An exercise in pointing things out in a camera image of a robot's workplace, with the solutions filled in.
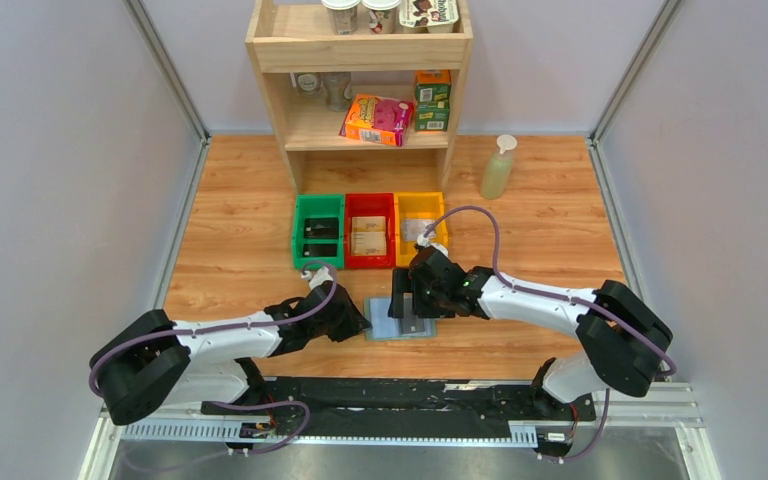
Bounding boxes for green soap bottle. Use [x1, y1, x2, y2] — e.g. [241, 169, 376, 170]
[480, 134, 518, 200]

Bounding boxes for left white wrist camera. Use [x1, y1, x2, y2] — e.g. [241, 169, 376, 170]
[300, 266, 335, 291]

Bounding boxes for yogurt cup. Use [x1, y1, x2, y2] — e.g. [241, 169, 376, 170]
[361, 0, 400, 34]
[321, 0, 360, 35]

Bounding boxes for orange pink snack box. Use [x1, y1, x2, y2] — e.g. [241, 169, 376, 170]
[339, 94, 415, 147]

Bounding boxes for clear glass on shelf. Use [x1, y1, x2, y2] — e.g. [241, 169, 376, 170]
[321, 72, 354, 112]

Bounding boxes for left yogurt cup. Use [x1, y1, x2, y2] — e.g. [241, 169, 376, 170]
[321, 0, 360, 35]

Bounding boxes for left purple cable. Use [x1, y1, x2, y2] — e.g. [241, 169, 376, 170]
[87, 260, 340, 458]

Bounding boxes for red plastic bin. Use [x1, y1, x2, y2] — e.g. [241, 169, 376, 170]
[344, 193, 395, 269]

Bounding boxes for green orange carton box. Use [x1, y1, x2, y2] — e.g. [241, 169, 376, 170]
[414, 70, 452, 132]

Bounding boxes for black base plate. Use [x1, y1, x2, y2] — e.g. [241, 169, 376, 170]
[237, 377, 596, 439]

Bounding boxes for glass jar on shelf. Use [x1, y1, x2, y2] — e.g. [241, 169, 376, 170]
[293, 72, 323, 97]

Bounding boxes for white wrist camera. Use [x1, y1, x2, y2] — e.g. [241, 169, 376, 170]
[300, 266, 335, 291]
[415, 235, 450, 258]

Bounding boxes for middle yogurt cup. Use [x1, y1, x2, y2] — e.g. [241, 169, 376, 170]
[361, 0, 400, 34]

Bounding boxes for chocolate pudding pack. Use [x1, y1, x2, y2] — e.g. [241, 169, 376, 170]
[398, 0, 460, 33]

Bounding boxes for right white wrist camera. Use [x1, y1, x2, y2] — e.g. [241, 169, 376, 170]
[415, 235, 450, 258]

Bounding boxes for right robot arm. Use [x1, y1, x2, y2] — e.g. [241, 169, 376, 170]
[389, 246, 673, 419]

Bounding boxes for green plastic bin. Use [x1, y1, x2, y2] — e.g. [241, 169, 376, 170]
[291, 194, 345, 269]

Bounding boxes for dark credit card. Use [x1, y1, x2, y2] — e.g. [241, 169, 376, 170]
[397, 314, 436, 338]

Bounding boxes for tan cards in red bin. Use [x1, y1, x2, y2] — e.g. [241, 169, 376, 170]
[350, 216, 387, 257]

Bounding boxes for black cards in green bin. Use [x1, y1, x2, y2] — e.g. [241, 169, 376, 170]
[301, 217, 341, 258]

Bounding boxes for grey-green card holder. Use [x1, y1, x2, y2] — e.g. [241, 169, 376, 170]
[364, 295, 422, 341]

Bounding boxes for wooden shelf unit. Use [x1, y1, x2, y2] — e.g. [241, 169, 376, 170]
[245, 1, 474, 192]

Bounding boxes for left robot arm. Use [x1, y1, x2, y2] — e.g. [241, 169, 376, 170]
[89, 280, 371, 425]

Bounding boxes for yellow plastic bin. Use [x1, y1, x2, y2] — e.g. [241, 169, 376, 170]
[394, 192, 446, 267]

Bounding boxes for white card in yellow bin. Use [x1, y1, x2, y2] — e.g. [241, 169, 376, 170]
[400, 218, 436, 243]

